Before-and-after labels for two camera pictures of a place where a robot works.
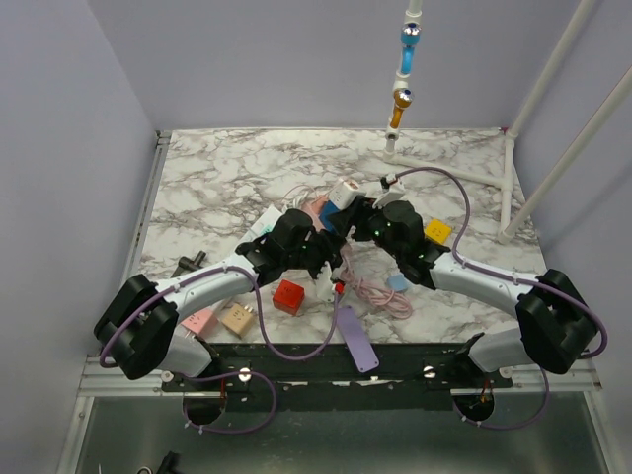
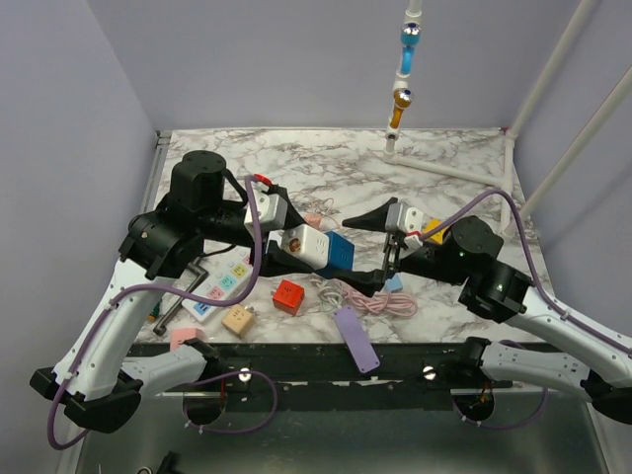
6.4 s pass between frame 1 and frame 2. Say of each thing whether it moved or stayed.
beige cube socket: stayed
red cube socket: stayed
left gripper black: moved
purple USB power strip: stayed
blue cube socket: moved
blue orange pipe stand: stayed
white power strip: moved
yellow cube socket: stayed
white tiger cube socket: moved
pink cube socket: moved
